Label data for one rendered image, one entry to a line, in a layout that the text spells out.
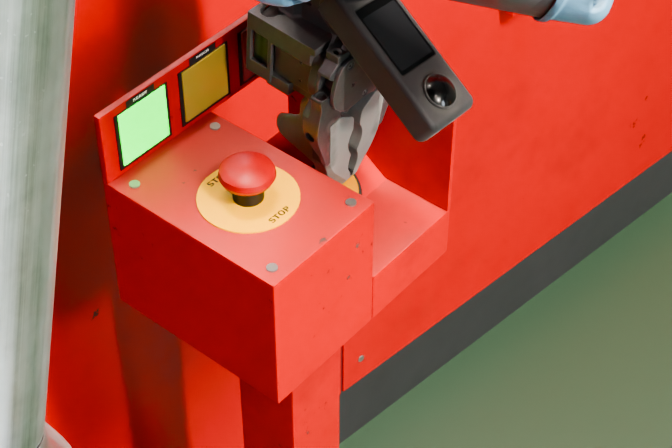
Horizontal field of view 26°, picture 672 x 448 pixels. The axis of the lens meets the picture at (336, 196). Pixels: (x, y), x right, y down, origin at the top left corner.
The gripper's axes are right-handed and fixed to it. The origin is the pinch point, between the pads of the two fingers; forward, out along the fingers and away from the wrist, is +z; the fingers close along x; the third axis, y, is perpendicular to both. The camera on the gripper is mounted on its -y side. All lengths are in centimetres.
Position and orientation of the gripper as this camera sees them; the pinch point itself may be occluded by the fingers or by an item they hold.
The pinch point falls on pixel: (345, 177)
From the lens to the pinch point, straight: 108.8
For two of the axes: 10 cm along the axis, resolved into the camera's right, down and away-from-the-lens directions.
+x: -6.4, 5.2, -5.7
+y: -7.7, -4.9, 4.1
